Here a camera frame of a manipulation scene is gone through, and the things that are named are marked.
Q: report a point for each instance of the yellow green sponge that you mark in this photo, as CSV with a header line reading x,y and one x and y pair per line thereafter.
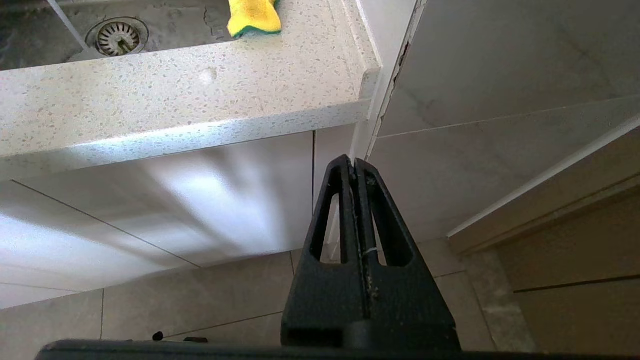
x,y
252,15

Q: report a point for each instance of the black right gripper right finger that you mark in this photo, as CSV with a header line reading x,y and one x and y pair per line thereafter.
x,y
410,310

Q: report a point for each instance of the white cabinet door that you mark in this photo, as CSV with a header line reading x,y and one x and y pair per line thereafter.
x,y
200,210

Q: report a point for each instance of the round metal drain strainer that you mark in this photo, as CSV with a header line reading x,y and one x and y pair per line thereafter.
x,y
116,37

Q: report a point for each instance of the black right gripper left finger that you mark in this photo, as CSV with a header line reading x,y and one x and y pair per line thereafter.
x,y
325,300

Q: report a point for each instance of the stainless steel sink basin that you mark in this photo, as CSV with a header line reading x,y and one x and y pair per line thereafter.
x,y
30,25

